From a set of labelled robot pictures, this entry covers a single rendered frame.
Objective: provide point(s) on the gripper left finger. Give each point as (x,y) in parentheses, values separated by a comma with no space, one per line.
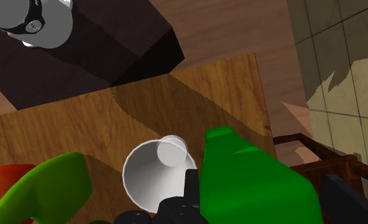
(191,186)

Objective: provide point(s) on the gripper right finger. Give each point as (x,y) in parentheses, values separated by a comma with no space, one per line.
(345,204)

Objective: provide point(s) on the white cup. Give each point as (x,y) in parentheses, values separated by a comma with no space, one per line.
(146,183)

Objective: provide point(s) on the green bottle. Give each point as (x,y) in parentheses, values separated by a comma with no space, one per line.
(249,186)

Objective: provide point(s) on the wooden table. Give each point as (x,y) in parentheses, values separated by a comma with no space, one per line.
(78,124)

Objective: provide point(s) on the green curved object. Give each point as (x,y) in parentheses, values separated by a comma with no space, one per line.
(53,183)

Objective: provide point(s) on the dark brown robot stand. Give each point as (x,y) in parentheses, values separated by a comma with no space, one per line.
(115,34)

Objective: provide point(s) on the red orange object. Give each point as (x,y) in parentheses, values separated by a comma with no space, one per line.
(1,183)

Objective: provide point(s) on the dark brown wooden furniture frame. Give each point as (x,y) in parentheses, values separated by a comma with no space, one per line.
(333,166)

